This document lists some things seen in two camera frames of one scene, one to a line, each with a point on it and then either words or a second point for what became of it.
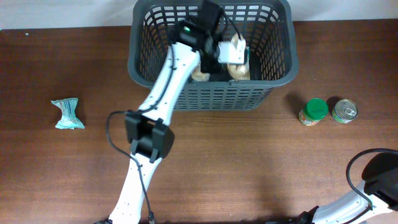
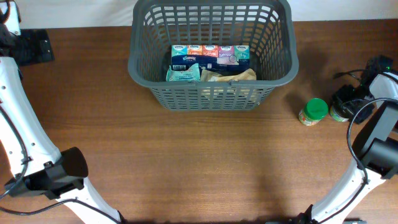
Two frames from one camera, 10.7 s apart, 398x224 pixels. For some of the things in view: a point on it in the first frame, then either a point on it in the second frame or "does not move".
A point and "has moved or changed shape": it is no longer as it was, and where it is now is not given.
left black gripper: (209, 66) → (38, 50)
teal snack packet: (69, 119) has moved or changed shape
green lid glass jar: (314, 110) does not move
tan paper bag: (237, 71) has moved or changed shape
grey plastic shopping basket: (267, 27) does not move
